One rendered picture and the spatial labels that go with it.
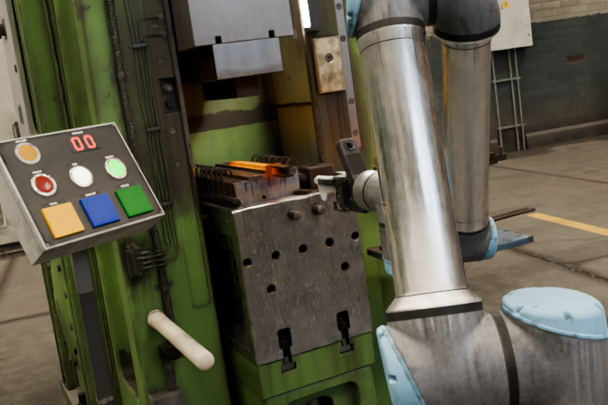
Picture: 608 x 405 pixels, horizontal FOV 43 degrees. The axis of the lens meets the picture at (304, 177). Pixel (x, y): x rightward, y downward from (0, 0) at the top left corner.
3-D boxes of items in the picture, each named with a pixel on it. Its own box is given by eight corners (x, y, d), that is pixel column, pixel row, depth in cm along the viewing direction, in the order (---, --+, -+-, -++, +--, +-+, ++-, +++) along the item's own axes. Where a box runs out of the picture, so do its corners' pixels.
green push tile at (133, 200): (153, 209, 188) (139, 184, 189) (129, 216, 182) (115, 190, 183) (150, 213, 189) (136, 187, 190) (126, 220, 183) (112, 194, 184)
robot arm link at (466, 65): (491, -66, 130) (487, 236, 169) (418, -55, 130) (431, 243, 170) (510, -42, 120) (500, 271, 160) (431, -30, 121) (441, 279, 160)
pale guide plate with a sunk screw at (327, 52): (346, 89, 241) (338, 35, 239) (320, 93, 237) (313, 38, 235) (343, 89, 243) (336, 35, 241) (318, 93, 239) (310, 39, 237)
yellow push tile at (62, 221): (85, 229, 173) (70, 201, 174) (56, 238, 167) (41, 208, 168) (82, 233, 174) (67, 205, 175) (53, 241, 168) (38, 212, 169)
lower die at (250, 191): (300, 193, 223) (296, 164, 222) (237, 206, 214) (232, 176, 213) (247, 183, 261) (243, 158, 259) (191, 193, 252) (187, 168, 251)
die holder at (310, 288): (373, 331, 229) (354, 184, 224) (257, 367, 214) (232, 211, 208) (294, 294, 280) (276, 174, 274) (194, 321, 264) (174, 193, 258)
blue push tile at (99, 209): (121, 218, 180) (106, 192, 181) (95, 226, 174) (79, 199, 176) (118, 222, 181) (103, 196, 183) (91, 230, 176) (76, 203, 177)
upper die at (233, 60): (283, 70, 218) (279, 37, 217) (217, 80, 210) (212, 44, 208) (232, 79, 256) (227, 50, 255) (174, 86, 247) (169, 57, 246)
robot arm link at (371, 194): (395, 226, 155) (389, 178, 153) (364, 220, 166) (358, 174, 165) (433, 217, 159) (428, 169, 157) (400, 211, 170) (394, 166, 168)
